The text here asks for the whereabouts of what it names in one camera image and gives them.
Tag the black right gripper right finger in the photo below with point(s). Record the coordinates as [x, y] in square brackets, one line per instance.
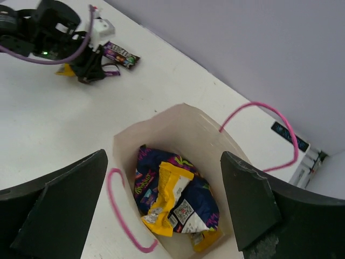
[274, 219]

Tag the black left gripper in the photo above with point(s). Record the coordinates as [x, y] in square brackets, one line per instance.
[88, 66]

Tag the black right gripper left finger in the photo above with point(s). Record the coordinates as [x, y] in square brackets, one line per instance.
[50, 216]

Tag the yellow candy bar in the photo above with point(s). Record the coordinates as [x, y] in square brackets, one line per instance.
[65, 70]

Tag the yellow snack pack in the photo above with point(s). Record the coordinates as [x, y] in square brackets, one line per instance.
[204, 240]

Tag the large blue snack bag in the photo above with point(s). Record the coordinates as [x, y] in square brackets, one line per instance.
[146, 176]

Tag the yellow candy pack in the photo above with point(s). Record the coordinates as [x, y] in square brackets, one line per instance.
[184, 204]

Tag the beige paper cakes bag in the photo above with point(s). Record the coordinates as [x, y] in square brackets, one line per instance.
[188, 131]

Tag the purple candy bag small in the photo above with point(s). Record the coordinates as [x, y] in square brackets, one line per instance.
[120, 55]

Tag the blue table corner label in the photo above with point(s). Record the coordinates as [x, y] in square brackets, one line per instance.
[284, 133]

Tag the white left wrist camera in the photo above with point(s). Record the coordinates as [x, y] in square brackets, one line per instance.
[102, 30]

